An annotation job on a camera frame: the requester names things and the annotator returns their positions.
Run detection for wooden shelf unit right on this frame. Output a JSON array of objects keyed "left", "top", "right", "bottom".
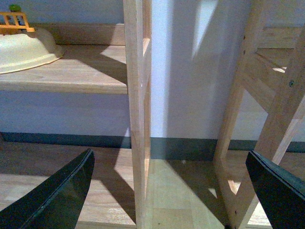
[{"left": 212, "top": 0, "right": 305, "bottom": 229}]

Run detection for orange toy fence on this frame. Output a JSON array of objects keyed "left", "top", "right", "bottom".
[{"left": 0, "top": 11, "right": 35, "bottom": 35}]

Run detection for wooden shelf unit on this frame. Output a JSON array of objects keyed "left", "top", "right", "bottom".
[
  {"left": 212, "top": 0, "right": 305, "bottom": 229},
  {"left": 0, "top": 0, "right": 152, "bottom": 229}
]

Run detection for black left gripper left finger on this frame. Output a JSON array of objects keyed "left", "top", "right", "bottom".
[{"left": 0, "top": 149, "right": 95, "bottom": 229}]

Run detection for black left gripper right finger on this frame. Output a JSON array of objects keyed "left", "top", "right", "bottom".
[{"left": 245, "top": 151, "right": 305, "bottom": 229}]

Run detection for wooden shelf unit left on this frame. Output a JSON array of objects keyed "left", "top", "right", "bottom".
[{"left": 0, "top": 0, "right": 152, "bottom": 229}]

